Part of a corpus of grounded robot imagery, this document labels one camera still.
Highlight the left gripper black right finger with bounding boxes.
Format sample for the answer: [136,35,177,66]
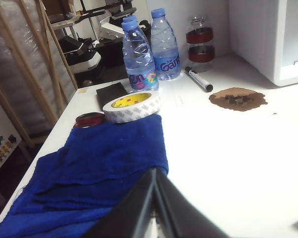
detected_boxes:
[155,170,229,238]

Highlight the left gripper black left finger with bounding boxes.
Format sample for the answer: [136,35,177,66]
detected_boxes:
[84,170,156,238]

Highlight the blue cloth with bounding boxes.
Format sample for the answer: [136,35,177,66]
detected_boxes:
[0,113,170,238]

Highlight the white double-sided tape roll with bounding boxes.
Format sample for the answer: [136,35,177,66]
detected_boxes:
[102,90,162,124]

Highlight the black foam pad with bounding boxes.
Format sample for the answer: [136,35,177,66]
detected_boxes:
[96,82,129,114]

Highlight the black marker pen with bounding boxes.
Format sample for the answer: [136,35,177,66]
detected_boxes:
[184,65,214,92]

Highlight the white panel coloured buttons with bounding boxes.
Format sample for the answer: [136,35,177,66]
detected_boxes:
[0,119,22,179]

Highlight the left plastic water bottle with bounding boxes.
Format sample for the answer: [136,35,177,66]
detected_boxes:
[121,20,160,91]

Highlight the white black background machine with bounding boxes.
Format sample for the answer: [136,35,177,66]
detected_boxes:
[59,36,102,74]
[99,7,140,40]

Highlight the right plastic water bottle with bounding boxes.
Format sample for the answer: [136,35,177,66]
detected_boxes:
[150,8,182,81]

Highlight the glass jar with red bands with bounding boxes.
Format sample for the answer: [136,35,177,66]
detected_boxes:
[185,15,216,73]

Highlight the wooden crate with bubble wrap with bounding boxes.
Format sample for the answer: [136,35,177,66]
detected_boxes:
[0,0,79,147]

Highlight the white AUX water dispenser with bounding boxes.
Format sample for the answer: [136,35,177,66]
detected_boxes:
[228,0,298,87]

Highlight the red tape ring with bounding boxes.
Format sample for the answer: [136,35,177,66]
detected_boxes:
[73,112,106,129]

